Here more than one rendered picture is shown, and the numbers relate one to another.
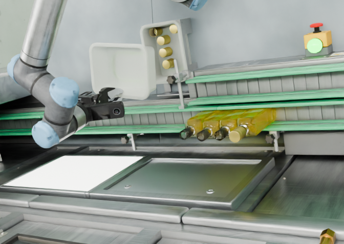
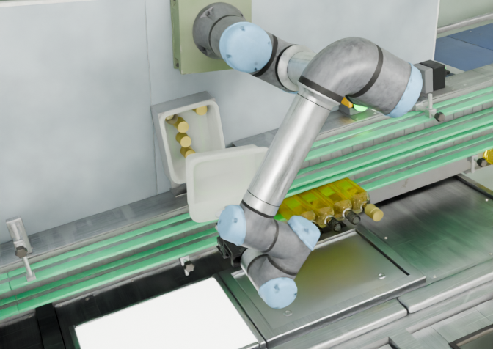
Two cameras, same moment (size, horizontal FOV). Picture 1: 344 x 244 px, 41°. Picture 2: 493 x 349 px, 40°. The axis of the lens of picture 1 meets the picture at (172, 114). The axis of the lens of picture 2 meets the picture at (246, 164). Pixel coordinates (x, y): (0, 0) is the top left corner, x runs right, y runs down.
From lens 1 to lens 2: 1.53 m
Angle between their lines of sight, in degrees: 51
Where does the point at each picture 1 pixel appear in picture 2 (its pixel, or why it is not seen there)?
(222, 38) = (247, 108)
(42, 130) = (290, 287)
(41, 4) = (308, 142)
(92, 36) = (42, 138)
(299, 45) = not seen: hidden behind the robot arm
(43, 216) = not seen: outside the picture
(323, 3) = not seen: hidden behind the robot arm
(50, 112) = (296, 262)
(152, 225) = (389, 330)
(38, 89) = (284, 241)
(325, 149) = (376, 197)
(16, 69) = (249, 228)
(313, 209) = (462, 253)
